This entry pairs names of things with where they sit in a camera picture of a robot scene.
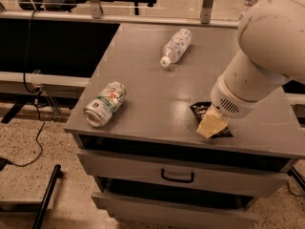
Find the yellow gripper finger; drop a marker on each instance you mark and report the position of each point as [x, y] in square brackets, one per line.
[212, 123]

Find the black rxbar chocolate wrapper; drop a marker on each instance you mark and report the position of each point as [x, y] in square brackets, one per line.
[199, 109]

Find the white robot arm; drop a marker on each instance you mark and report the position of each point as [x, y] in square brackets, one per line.
[271, 39]

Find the clear plastic bottle blue label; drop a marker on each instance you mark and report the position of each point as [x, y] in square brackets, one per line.
[175, 48]

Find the grey drawer cabinet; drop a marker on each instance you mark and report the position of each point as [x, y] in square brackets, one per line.
[155, 129]

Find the green white soda can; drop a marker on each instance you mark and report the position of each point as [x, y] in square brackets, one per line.
[101, 109]

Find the black metal floor leg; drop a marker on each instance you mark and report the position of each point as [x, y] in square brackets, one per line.
[56, 174]

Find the black drawer handle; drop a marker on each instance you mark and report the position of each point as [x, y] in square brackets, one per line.
[171, 177]

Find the grey metal rail frame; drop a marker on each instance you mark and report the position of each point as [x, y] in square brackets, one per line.
[203, 13]

